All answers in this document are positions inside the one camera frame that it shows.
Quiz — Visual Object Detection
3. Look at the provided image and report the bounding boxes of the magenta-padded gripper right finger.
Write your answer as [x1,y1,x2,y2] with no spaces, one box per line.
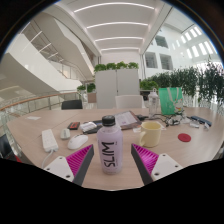
[130,143,184,186]

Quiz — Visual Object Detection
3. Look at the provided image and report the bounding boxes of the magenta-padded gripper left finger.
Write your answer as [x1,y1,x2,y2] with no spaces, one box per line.
[43,143,95,187]

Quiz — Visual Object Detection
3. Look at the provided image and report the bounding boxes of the purple drink bottle black cap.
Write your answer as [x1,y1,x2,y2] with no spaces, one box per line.
[96,114,124,176]

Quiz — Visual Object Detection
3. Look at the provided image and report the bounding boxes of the clear plastic water bottle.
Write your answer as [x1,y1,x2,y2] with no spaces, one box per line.
[147,88,160,118]

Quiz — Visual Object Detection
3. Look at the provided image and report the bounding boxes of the white computer mouse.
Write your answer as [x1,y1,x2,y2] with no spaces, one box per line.
[67,133,90,151]

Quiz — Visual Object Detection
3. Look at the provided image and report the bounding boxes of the cream yellow mug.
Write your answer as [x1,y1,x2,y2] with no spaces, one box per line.
[138,120,163,148]

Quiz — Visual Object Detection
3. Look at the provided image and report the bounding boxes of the small grey-white mouse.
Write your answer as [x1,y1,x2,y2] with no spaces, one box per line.
[60,128,72,140]

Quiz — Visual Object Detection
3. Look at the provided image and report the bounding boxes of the red and black small box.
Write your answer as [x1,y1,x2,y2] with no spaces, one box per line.
[67,121,81,131]

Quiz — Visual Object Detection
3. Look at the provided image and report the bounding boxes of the white card pack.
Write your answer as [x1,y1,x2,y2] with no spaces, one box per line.
[79,121,98,133]

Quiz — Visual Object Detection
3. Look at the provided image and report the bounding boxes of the white power strip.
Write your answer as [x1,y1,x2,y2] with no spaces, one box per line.
[41,128,60,153]

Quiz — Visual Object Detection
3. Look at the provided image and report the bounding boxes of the black power adapter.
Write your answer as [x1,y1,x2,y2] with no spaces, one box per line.
[135,114,149,122]

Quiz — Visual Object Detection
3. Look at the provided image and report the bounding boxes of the flat round red coaster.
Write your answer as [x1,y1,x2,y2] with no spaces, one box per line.
[177,132,192,143]

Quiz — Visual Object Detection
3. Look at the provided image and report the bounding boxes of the open printed booklet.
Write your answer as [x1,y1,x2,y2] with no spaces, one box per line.
[114,110,143,131]

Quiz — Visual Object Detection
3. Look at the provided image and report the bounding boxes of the black chair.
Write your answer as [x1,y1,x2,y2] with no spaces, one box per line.
[60,99,84,111]

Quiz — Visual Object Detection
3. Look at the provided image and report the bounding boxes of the white chair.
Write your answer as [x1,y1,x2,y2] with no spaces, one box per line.
[114,94,144,109]

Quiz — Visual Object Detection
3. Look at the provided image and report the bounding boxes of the green tote bag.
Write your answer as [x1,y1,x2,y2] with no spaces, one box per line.
[158,86,185,116]

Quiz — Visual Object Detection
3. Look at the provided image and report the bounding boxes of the glass railing with wooden handrail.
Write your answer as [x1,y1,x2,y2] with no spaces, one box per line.
[0,90,83,118]

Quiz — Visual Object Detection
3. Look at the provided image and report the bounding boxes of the small planter with green plants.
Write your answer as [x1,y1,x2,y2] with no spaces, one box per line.
[76,82,98,104]

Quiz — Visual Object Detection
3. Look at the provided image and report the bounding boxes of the white cabinet topped with plants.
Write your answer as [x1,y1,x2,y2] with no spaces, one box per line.
[93,61,141,109]

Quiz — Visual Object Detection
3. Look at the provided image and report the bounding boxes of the row of green potted plants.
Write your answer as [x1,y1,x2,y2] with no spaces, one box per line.
[139,59,224,108]

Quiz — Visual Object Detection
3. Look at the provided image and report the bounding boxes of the ceiling light strips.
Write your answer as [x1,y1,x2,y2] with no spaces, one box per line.
[73,1,156,53]

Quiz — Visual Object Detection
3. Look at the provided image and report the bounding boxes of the white power strip cable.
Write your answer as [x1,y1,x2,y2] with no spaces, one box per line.
[41,149,56,169]

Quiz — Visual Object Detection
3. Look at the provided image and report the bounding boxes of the tangled black cable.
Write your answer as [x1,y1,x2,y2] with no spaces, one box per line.
[151,113,188,128]

